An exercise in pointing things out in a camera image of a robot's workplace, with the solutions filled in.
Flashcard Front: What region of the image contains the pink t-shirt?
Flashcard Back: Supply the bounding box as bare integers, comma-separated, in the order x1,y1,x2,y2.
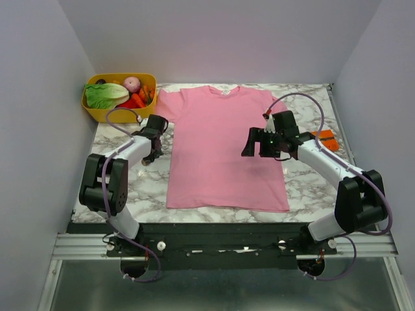
156,86,289,213

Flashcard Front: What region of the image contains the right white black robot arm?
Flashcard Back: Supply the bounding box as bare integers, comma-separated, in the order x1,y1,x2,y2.
241,111,388,254

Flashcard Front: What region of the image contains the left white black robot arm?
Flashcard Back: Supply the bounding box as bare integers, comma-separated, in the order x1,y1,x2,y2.
78,115,169,256

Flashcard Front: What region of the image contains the red toy pepper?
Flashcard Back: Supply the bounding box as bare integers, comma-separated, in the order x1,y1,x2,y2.
117,93,147,109

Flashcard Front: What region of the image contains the orange black packet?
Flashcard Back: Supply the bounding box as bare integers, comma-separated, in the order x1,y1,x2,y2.
318,130,340,152

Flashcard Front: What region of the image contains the pink toy onion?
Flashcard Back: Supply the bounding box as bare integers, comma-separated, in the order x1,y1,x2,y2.
123,76,141,93

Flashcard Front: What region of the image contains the yellow plastic bin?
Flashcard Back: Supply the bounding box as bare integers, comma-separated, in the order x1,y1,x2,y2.
81,73,157,124

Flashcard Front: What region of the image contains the green toy lettuce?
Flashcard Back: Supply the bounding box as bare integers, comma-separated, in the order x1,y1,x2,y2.
84,83,130,109

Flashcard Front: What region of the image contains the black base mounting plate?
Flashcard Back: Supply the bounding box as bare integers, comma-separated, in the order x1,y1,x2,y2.
66,222,338,271

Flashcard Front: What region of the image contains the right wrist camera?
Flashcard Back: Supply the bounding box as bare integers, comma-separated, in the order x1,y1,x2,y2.
263,111,276,133

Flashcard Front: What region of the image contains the aluminium frame rail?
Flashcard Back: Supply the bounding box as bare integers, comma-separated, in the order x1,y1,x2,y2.
52,233,398,260

